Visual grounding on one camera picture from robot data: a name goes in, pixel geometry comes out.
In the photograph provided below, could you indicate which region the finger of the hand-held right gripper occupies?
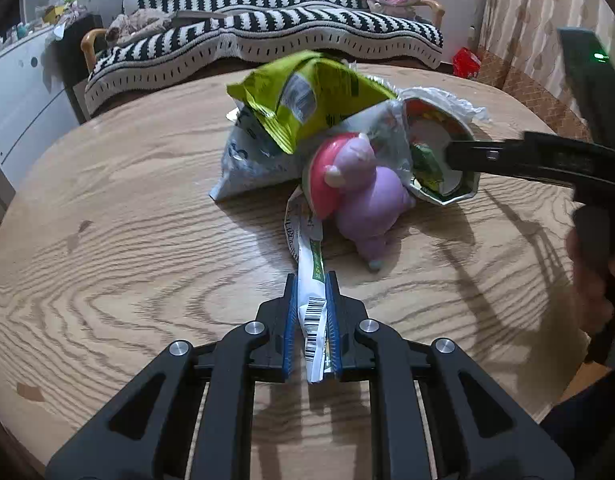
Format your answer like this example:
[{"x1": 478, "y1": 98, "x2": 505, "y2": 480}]
[{"x1": 445, "y1": 131, "x2": 588, "y2": 193}]

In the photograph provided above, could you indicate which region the white cabinet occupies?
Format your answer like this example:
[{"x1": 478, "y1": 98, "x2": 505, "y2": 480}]
[{"x1": 0, "y1": 25, "x2": 83, "y2": 196}]

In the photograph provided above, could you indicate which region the pink purple plush toy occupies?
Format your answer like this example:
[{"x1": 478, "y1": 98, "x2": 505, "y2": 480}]
[{"x1": 302, "y1": 131, "x2": 417, "y2": 272}]

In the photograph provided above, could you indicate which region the white barcode stick wrapper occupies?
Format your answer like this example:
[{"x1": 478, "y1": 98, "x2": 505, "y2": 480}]
[{"x1": 283, "y1": 185, "x2": 338, "y2": 385}]

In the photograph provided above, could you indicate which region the person's right hand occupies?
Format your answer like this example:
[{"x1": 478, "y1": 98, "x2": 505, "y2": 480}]
[{"x1": 566, "y1": 232, "x2": 615, "y2": 336}]

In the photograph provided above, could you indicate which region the striped black white sofa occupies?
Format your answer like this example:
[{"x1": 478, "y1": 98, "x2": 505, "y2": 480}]
[{"x1": 84, "y1": 0, "x2": 444, "y2": 116}]

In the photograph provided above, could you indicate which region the white blue plastic bag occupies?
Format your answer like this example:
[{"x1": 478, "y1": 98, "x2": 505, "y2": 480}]
[{"x1": 208, "y1": 105, "x2": 318, "y2": 202}]

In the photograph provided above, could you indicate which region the red bag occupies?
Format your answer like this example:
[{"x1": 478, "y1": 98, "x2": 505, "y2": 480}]
[{"x1": 452, "y1": 47, "x2": 483, "y2": 79}]

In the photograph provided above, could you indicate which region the beige patterned curtain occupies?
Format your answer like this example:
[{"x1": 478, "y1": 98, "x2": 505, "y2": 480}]
[{"x1": 480, "y1": 0, "x2": 615, "y2": 126}]

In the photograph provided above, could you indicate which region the white instant noodle cup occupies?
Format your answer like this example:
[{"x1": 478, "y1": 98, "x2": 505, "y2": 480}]
[{"x1": 387, "y1": 87, "x2": 491, "y2": 207}]

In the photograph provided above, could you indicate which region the green snack bag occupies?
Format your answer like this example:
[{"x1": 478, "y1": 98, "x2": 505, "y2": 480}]
[{"x1": 226, "y1": 51, "x2": 399, "y2": 155}]

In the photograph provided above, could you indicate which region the wooden frame sofa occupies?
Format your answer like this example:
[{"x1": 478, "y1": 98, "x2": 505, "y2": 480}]
[{"x1": 81, "y1": 0, "x2": 445, "y2": 121}]

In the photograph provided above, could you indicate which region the clutter of small items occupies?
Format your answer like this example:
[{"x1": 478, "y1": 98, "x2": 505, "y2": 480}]
[{"x1": 0, "y1": 0, "x2": 80, "y2": 43}]

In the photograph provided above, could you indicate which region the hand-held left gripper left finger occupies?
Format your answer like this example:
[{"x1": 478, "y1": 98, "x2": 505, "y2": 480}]
[{"x1": 46, "y1": 274, "x2": 300, "y2": 480}]

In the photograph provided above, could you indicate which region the grey cloth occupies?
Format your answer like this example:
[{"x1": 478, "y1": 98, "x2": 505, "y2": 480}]
[{"x1": 107, "y1": 8, "x2": 173, "y2": 43}]

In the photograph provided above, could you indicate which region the black side cabinet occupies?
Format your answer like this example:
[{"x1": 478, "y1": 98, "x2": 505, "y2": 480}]
[{"x1": 52, "y1": 14, "x2": 104, "y2": 123}]

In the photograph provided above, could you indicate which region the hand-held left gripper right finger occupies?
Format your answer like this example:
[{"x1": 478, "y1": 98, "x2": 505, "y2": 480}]
[{"x1": 325, "y1": 270, "x2": 573, "y2": 480}]

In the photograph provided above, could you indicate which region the clear printed plastic wrapper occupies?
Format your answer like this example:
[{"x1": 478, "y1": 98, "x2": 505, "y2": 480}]
[{"x1": 345, "y1": 100, "x2": 413, "y2": 181}]

